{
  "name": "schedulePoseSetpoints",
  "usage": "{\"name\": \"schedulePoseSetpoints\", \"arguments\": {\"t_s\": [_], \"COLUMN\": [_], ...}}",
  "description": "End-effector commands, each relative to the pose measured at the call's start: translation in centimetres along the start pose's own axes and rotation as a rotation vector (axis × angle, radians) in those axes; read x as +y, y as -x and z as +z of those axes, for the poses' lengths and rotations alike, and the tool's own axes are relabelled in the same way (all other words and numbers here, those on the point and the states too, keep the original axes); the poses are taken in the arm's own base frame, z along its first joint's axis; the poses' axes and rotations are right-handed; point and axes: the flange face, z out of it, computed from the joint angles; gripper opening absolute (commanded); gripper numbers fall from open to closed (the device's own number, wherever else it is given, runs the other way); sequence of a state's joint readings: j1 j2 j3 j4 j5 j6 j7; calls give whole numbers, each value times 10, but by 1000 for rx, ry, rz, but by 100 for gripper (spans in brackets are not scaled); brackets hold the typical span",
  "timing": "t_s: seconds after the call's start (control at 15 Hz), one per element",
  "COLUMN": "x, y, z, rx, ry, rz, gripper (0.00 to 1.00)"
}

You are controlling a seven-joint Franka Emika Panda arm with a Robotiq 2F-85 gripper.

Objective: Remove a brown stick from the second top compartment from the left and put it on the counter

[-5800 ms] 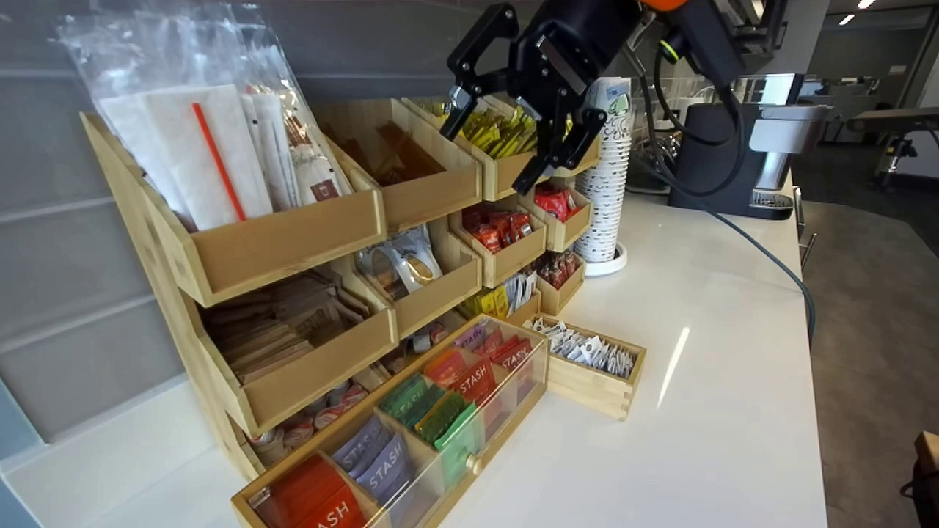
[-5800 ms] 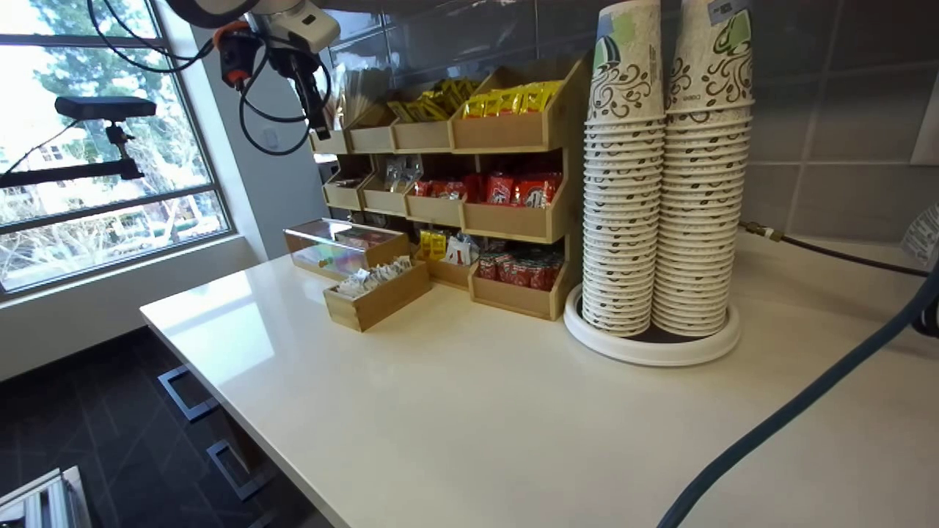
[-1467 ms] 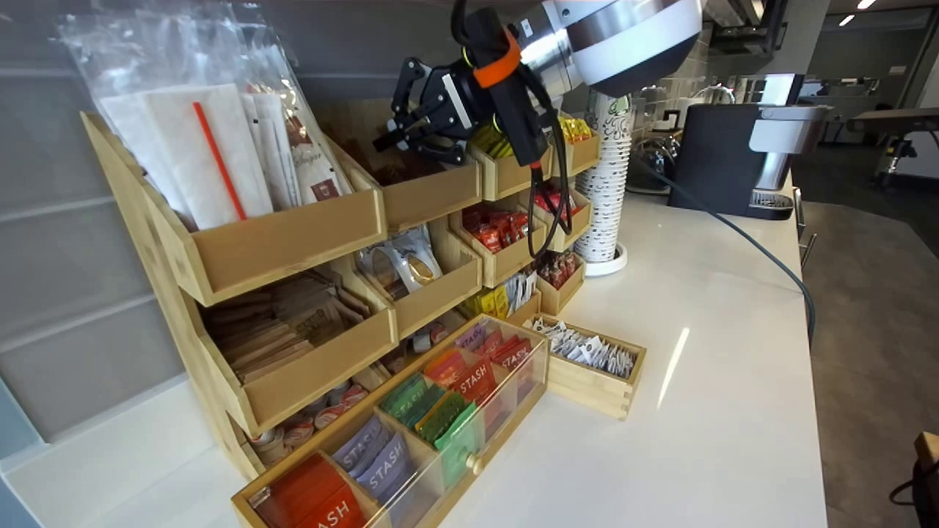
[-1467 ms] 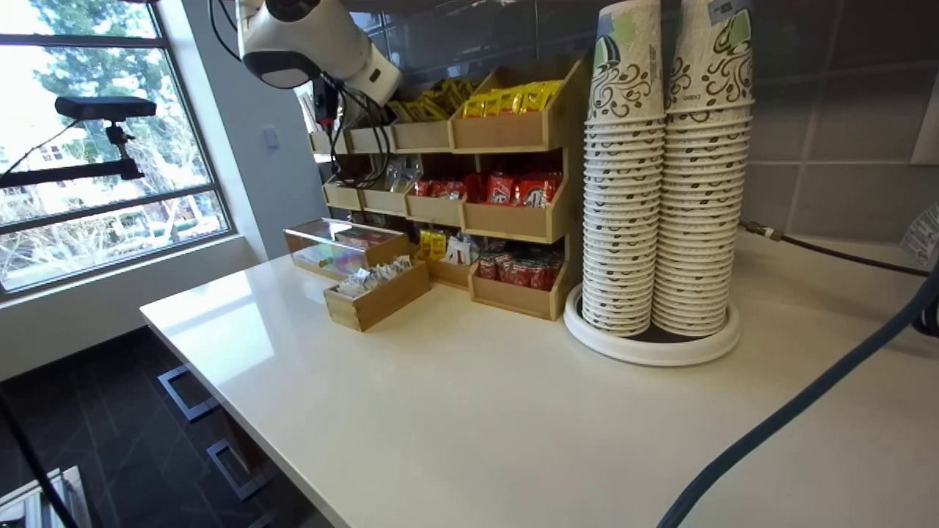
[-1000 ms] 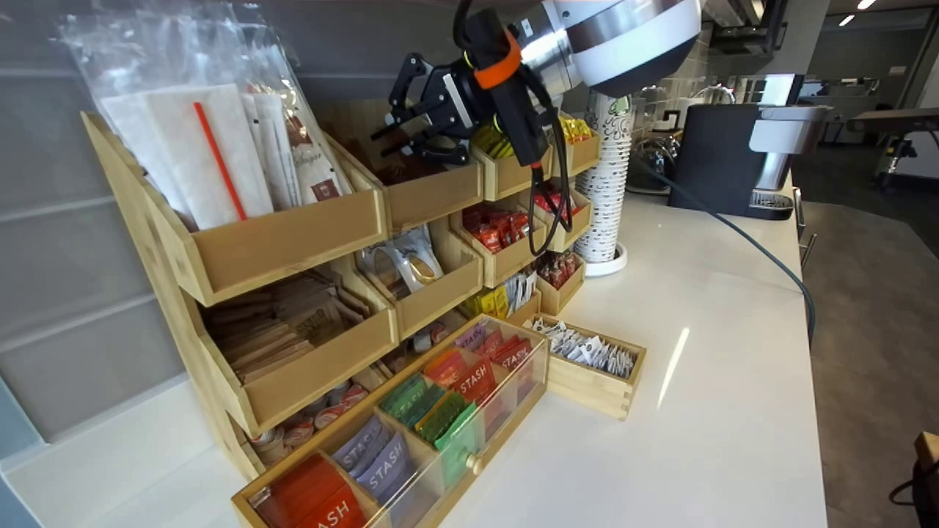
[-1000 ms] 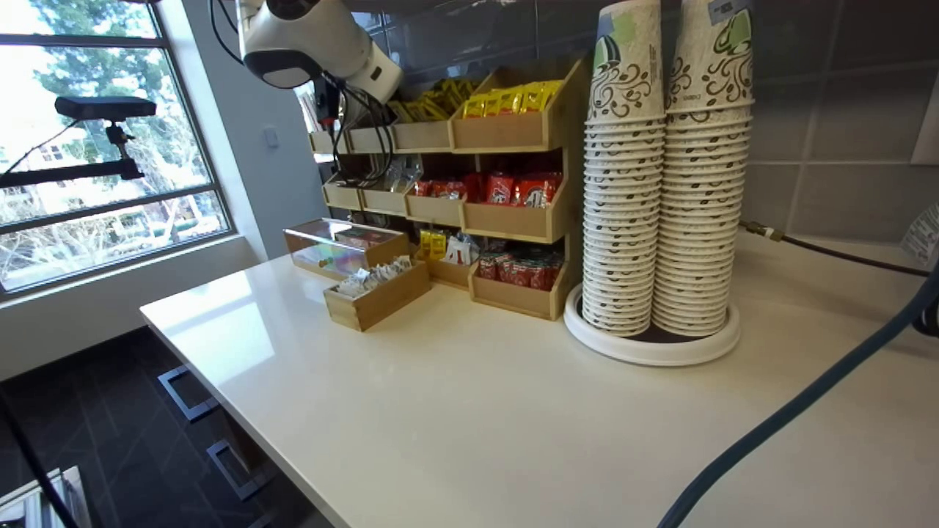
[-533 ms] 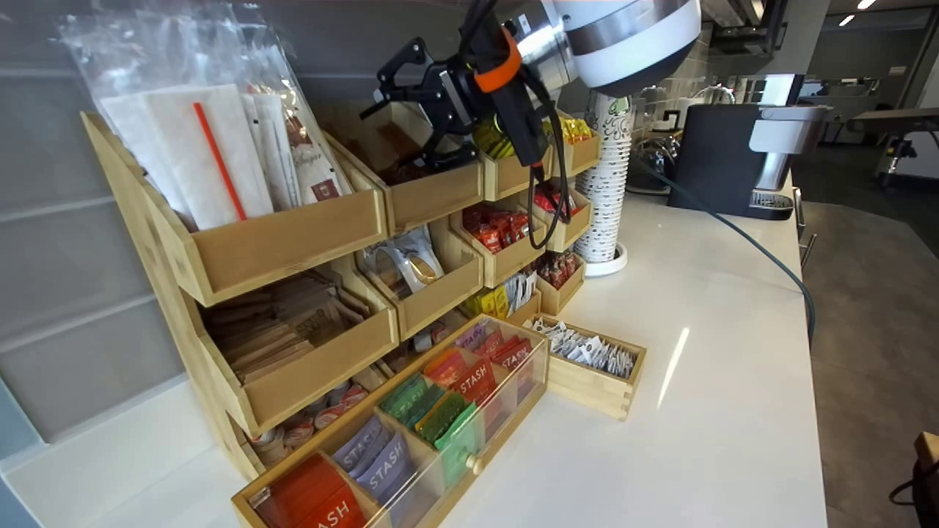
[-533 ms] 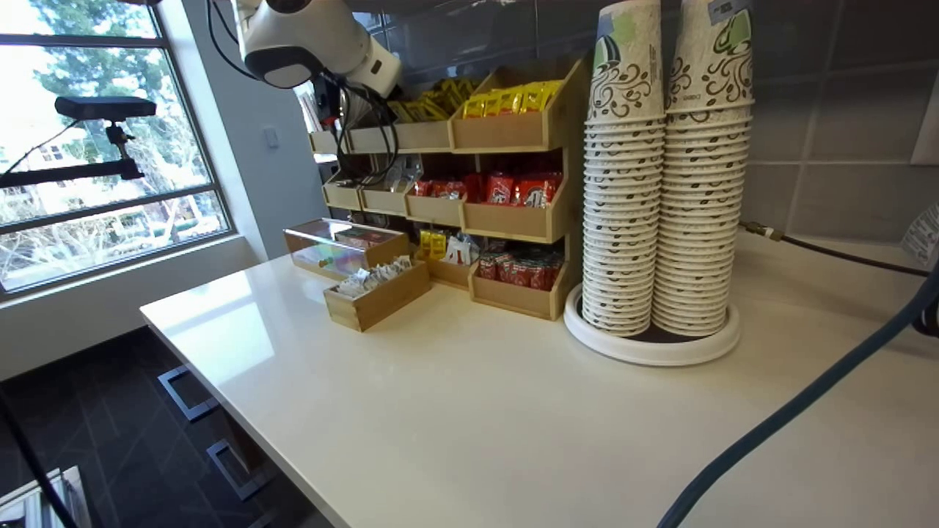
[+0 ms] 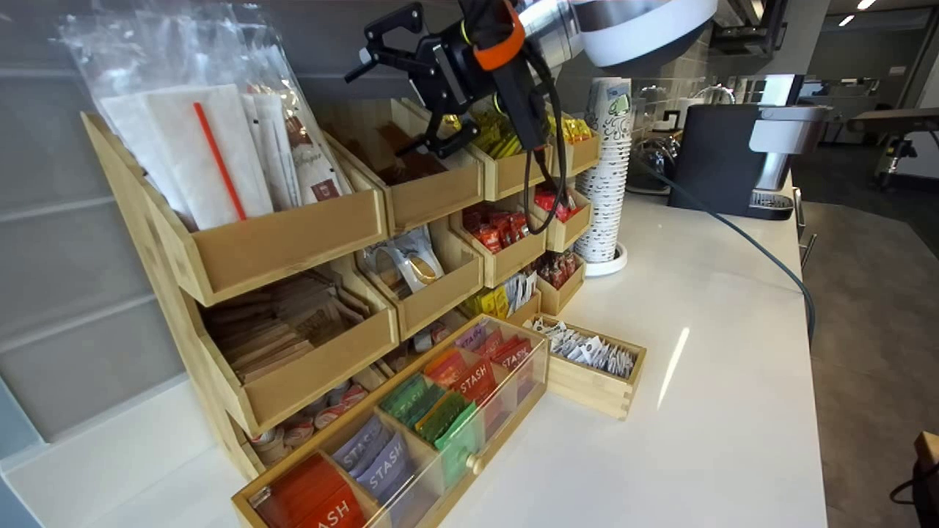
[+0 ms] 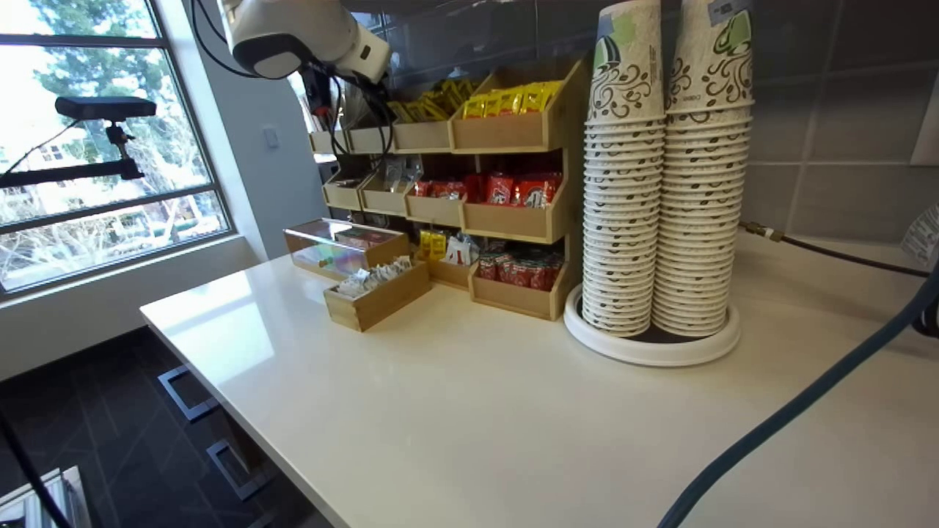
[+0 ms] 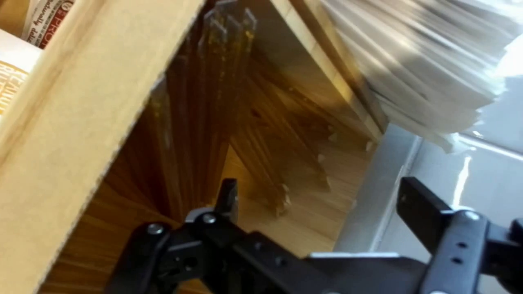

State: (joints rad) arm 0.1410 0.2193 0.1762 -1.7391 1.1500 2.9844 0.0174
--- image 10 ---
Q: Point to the small open wooden box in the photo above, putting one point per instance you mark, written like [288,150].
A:
[377,310]

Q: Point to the large window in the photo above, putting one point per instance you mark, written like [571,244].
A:
[60,254]

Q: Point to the yellow condiment packet pile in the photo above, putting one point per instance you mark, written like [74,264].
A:
[433,244]

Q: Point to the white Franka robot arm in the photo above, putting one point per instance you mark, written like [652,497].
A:
[282,34]

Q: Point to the grey metal floor bracket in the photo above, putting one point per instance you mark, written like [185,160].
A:
[170,395]
[225,467]

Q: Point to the white sugar packet pile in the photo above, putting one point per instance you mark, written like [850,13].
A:
[370,282]

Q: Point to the yellow sweetener packet pile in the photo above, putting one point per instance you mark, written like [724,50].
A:
[515,99]
[430,107]

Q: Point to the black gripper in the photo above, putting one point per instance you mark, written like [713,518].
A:
[361,104]

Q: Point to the wooden tea box clear lid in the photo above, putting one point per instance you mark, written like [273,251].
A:
[383,251]

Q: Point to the crumpled clear plastic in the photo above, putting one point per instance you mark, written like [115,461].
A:
[922,236]

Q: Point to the white condiment packet pile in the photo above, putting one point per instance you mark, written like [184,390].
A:
[461,251]

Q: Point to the bamboo tiered organizer shelf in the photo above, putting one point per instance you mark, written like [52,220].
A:
[508,134]

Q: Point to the red snack packet pile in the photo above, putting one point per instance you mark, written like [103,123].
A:
[517,272]
[445,189]
[524,191]

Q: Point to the black camera on stand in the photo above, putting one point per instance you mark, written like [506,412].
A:
[103,107]

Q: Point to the white round cup base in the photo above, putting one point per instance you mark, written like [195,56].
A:
[589,342]

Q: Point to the clear snack packet pile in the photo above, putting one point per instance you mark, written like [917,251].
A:
[396,178]

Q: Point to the white floor frame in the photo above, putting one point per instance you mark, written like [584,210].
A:
[44,502]

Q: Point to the printed paper cup stack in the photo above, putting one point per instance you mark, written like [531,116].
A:
[706,214]
[619,214]

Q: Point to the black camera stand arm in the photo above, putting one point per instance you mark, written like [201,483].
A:
[69,175]

